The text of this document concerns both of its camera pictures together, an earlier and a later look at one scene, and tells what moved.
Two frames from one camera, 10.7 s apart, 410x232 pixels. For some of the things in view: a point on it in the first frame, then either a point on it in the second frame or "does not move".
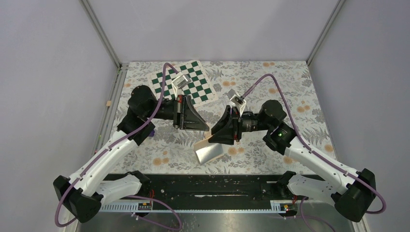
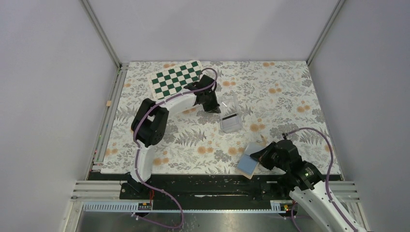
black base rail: x=213 y=187 does not move
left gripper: x=186 y=116 → x=210 y=108
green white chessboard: x=199 y=92 does not move
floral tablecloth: x=288 y=83 does not move
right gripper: x=229 y=129 → x=262 y=156
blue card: x=206 y=151 → x=247 y=165
